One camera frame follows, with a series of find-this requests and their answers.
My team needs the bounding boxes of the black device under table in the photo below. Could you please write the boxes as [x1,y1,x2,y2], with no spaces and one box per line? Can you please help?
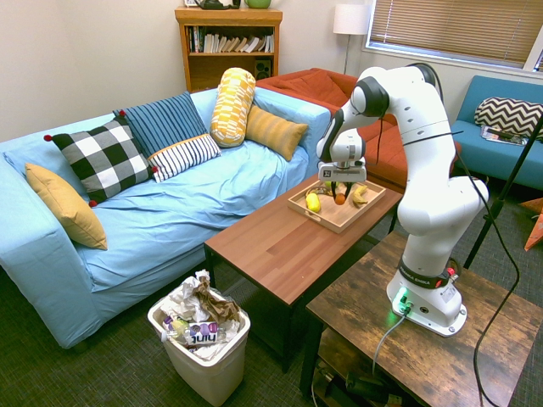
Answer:
[344,372,392,403]

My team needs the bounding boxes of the light blue sofa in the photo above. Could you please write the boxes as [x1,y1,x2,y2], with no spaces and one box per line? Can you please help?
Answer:
[0,86,332,351]

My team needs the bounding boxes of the crumpled white paper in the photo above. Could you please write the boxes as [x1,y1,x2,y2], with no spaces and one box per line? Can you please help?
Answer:
[163,269,213,323]

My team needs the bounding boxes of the mustard striped lumbar pillow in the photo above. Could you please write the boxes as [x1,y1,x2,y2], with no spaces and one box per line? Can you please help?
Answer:
[244,104,310,163]

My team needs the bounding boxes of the black tripod stand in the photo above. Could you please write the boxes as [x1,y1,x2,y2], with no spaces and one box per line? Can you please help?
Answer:
[462,96,543,270]

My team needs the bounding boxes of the crumpled brown paper bag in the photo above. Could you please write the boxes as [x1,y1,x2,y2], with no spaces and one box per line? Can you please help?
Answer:
[193,275,241,326]

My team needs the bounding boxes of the reddish wooden coffee table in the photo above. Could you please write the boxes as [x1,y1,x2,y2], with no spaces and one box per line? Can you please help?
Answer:
[204,167,404,374]

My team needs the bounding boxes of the teal sofa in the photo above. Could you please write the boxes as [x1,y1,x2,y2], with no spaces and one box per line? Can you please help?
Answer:
[448,75,543,192]

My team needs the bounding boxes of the magazine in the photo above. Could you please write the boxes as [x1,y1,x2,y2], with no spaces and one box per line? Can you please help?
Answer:
[479,125,529,147]

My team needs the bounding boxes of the white navy striped pillow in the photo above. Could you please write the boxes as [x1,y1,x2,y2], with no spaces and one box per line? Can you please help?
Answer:
[147,133,222,184]

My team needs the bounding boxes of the rustic brown side table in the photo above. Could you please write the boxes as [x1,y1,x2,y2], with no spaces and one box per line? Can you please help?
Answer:
[299,231,543,407]

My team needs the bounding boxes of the orange ottoman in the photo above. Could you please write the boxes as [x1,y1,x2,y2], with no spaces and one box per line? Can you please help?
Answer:
[363,125,463,194]

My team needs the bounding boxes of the wooden window blinds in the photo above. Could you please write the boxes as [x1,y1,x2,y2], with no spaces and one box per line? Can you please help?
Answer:
[367,0,543,70]

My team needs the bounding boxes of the cream trash bin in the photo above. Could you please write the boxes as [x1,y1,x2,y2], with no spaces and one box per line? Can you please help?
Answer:
[147,287,252,407]

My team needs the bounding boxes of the black white checked pillow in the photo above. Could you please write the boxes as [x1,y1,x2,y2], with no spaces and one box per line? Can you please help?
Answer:
[43,117,159,209]

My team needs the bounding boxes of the plain mustard pillow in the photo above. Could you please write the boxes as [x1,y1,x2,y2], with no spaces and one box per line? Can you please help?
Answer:
[24,162,109,251]

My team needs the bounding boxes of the grey cable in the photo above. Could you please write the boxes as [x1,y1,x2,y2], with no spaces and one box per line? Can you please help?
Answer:
[372,311,409,376]

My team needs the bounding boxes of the black cable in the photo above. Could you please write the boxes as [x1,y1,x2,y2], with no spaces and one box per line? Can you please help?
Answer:
[405,62,522,407]

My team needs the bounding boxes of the black white chevron pillow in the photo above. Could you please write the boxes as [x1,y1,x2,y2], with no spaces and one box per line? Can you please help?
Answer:
[473,96,543,142]

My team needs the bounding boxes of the black object on bookshelf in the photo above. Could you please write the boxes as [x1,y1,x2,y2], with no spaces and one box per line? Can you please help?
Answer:
[195,0,242,10]

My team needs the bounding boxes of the blue striped pillow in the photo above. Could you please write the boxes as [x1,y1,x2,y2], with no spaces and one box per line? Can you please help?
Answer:
[112,91,209,159]

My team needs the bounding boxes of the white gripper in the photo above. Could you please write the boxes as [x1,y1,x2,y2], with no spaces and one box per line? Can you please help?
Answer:
[317,160,368,200]

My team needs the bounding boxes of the white floor lamp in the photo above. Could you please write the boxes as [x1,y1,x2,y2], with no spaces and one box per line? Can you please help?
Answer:
[333,3,372,76]

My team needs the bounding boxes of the yellow patterned bolster pillow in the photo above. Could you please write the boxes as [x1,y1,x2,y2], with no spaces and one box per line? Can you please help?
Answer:
[210,67,257,148]

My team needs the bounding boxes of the row of books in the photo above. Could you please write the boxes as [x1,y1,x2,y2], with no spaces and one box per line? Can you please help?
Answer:
[188,25,275,54]

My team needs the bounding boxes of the hint water bottle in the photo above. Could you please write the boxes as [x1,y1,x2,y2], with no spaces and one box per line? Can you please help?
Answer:
[160,320,228,347]

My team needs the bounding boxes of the orange sofa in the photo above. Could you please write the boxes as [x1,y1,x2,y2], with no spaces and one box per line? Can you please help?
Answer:
[255,67,402,169]

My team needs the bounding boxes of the wooden tray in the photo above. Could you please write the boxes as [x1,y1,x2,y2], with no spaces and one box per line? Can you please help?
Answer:
[287,172,388,235]

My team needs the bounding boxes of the wooden bookshelf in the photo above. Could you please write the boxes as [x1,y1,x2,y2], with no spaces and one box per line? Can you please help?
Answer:
[174,6,284,93]

